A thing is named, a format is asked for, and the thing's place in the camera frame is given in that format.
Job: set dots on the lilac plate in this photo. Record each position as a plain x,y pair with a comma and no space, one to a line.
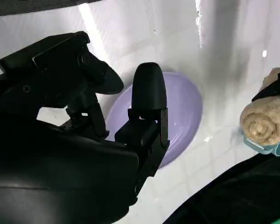
189,112

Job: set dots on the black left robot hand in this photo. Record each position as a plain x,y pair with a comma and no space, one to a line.
274,87

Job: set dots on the beige towel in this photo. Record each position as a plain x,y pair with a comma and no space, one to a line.
263,123

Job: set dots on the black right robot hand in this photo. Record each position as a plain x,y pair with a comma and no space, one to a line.
49,168

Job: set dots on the pale green mug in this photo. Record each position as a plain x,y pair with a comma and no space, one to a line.
274,150

